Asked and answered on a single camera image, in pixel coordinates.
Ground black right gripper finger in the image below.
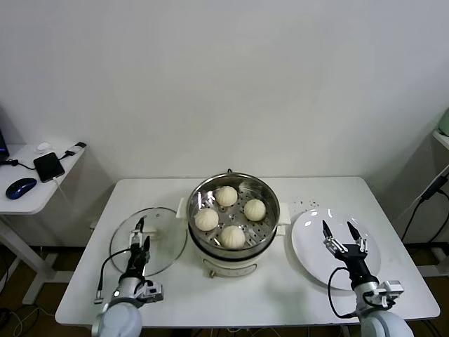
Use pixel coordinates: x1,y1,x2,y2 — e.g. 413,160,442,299
346,220,369,254
321,220,349,255

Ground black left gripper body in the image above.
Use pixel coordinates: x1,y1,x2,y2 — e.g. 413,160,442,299
126,244,151,279

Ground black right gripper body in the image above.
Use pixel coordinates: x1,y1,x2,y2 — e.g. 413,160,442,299
335,244,377,288

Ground round glass pot lid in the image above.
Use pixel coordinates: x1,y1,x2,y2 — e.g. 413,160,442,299
109,206,187,278

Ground white steamed baozi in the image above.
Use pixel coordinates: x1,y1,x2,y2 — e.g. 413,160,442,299
243,199,267,222
220,225,246,250
194,209,220,232
215,185,239,207

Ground steel perforated steamer basket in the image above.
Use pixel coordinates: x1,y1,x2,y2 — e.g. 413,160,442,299
176,172,291,251

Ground white round plate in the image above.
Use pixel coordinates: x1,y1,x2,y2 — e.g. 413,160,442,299
290,209,382,291

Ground white electric cooker base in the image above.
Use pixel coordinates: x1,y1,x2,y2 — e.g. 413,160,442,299
187,224,287,280

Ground black smartphone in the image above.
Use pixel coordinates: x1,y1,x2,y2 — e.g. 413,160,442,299
33,151,67,183

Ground white side desk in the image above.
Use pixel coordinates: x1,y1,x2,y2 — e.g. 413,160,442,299
0,143,88,305

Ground blue computer mouse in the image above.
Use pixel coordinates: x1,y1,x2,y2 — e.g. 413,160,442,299
5,178,38,201

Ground white shelf desk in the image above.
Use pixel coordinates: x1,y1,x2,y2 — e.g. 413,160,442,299
431,128,449,154

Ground pale green appliance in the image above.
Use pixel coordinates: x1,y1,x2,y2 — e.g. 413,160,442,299
438,107,449,138

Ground dark laptop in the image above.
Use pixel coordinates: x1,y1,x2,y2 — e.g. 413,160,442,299
0,105,11,164

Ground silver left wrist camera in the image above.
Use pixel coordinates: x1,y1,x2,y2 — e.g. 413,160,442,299
140,280,165,303

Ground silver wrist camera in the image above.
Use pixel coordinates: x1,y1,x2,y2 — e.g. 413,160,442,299
380,279,403,301
140,280,165,303

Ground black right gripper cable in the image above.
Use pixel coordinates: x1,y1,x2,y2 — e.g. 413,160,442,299
328,266,362,319

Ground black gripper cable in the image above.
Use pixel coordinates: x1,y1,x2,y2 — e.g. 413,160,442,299
328,266,362,319
94,249,133,305

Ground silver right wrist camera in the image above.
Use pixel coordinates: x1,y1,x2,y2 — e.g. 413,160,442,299
380,279,403,301

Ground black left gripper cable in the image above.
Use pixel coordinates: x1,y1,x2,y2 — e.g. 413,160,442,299
94,249,133,305

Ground black power cable with brick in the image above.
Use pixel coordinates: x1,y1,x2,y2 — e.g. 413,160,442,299
399,171,449,243

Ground white charging cable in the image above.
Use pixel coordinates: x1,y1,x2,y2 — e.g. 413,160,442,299
52,177,80,215

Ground black usb cable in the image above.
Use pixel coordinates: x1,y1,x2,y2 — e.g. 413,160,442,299
0,149,76,172

